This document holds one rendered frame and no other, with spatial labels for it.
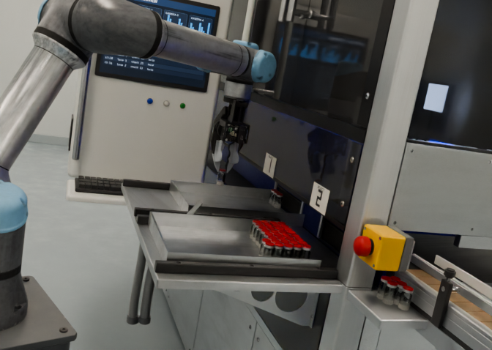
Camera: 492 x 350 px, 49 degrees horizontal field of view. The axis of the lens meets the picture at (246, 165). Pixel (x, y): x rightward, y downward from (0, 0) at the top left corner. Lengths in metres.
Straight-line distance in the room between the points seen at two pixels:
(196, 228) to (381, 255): 0.50
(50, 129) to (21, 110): 5.48
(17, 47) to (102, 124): 4.59
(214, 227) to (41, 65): 0.57
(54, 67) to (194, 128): 0.97
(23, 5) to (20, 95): 5.40
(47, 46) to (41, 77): 0.06
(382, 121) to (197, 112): 1.03
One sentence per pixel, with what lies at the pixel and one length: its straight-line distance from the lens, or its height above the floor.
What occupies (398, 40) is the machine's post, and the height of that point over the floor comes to 1.40.
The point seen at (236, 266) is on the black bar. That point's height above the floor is 0.90.
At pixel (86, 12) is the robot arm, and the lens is 1.07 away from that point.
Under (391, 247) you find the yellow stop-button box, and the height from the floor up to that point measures 1.01.
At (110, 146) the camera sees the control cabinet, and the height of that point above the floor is 0.93.
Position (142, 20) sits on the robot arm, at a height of 1.35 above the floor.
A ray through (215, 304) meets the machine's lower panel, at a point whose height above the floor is 0.44.
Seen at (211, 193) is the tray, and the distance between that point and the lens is 1.71.
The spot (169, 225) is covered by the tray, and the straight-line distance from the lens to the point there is 1.35.
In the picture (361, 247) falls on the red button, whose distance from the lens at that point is 1.08.
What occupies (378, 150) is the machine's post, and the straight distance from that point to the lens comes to 1.12.
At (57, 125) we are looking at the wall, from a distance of 6.58.
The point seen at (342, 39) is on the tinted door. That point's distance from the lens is 1.34.
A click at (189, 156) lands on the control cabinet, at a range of 2.03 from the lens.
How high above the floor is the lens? 1.30
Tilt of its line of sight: 11 degrees down
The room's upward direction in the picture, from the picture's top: 10 degrees clockwise
